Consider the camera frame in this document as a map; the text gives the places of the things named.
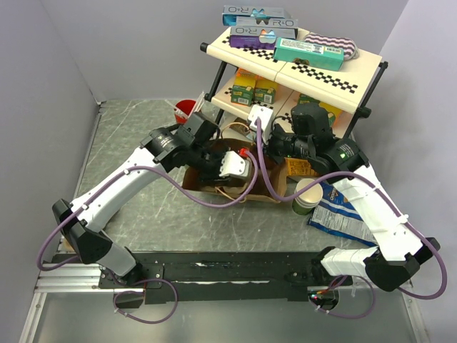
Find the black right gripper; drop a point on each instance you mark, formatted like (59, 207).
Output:
(270, 151)

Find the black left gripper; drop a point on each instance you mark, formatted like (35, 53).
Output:
(208, 177)

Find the brown paper bag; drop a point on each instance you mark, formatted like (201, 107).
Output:
(276, 173)

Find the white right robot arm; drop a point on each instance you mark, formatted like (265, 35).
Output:
(400, 249)

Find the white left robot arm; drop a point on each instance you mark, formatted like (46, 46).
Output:
(162, 150)

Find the orange snack bag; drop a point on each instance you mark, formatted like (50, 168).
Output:
(299, 168)

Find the green yellow box far right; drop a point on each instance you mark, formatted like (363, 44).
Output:
(333, 112)

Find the green yellow box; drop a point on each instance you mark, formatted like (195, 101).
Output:
(333, 112)
(265, 90)
(242, 91)
(303, 99)

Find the white wrapped straws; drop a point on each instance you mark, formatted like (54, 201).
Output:
(199, 103)

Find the red plastic cup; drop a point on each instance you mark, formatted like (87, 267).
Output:
(183, 110)

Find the stack of green paper cups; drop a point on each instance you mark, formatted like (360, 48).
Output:
(306, 202)

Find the cream three-tier shelf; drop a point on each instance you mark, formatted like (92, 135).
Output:
(348, 89)

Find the green yellow box far left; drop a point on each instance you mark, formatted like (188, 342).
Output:
(242, 91)

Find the blue chips bag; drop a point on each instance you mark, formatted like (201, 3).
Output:
(336, 216)

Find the teal rectangular box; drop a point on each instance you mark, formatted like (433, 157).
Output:
(311, 54)

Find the purple wavy pouch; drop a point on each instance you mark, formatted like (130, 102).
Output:
(350, 50)

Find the purple grey R+Co box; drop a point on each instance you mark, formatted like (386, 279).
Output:
(259, 37)

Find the top grey R+Co box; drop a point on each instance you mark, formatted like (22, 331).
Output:
(238, 15)

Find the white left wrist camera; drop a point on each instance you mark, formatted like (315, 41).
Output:
(233, 165)

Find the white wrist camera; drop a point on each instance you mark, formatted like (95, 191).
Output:
(261, 116)
(233, 165)

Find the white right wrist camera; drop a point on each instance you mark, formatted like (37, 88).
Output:
(261, 116)

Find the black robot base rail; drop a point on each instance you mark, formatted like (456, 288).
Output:
(221, 276)

